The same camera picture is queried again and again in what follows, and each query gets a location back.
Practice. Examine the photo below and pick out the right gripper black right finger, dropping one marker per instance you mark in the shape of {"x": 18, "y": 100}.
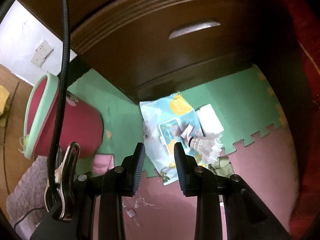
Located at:
{"x": 247, "y": 217}

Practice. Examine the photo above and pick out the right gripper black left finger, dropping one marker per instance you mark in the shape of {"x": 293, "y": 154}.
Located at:
{"x": 99, "y": 205}

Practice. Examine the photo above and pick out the small clear vial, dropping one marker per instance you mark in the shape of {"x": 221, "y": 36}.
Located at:
{"x": 130, "y": 215}

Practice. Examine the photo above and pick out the metal spring clamp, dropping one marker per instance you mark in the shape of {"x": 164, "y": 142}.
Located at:
{"x": 64, "y": 177}

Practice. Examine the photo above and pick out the red bin green rim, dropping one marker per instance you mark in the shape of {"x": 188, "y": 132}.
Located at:
{"x": 82, "y": 123}

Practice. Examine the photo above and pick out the white shuttlecock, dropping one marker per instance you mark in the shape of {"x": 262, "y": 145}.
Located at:
{"x": 208, "y": 147}

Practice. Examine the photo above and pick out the grey fluffy rug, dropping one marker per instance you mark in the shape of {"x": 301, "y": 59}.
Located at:
{"x": 25, "y": 205}

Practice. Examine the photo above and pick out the blue wet wipes pack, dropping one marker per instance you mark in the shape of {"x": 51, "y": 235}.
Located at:
{"x": 162, "y": 119}

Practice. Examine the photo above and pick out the yellow cloth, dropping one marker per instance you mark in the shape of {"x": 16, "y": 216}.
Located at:
{"x": 4, "y": 96}

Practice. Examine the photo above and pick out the dark wooden cabinet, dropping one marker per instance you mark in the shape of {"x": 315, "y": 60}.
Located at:
{"x": 152, "y": 48}

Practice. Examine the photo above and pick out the red bedding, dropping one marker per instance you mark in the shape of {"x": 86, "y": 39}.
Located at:
{"x": 306, "y": 28}

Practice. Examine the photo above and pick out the white string scrap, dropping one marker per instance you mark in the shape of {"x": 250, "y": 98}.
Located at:
{"x": 142, "y": 202}

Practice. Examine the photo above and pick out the white wall socket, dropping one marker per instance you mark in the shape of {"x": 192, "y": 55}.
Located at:
{"x": 41, "y": 54}

